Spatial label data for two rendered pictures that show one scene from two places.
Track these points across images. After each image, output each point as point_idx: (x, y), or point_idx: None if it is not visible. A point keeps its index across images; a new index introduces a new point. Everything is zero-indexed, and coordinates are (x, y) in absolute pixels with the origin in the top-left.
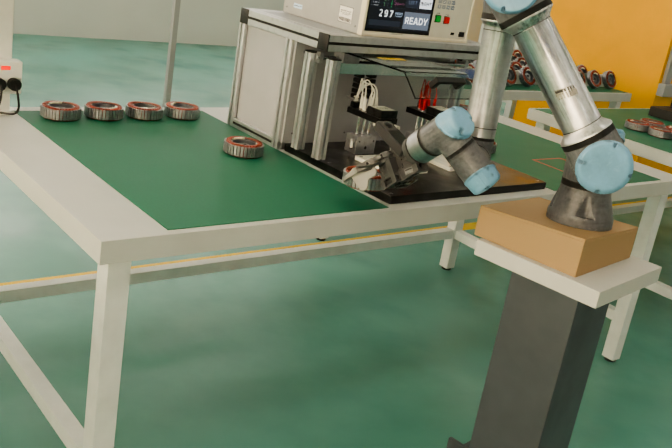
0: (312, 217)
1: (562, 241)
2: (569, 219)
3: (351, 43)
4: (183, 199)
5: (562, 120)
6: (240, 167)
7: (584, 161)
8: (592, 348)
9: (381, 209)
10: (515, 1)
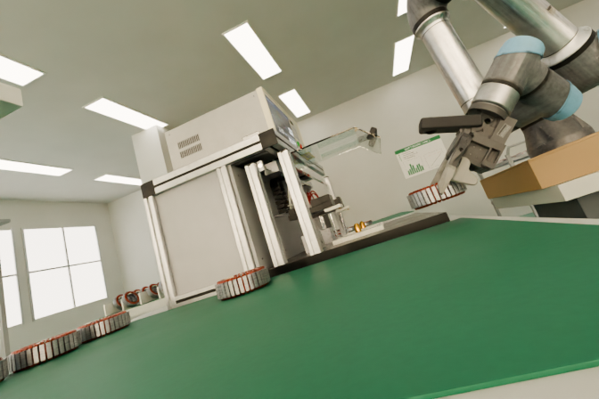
0: (514, 218)
1: None
2: (582, 131)
3: (283, 141)
4: (408, 297)
5: (562, 31)
6: (283, 285)
7: None
8: None
9: (468, 217)
10: None
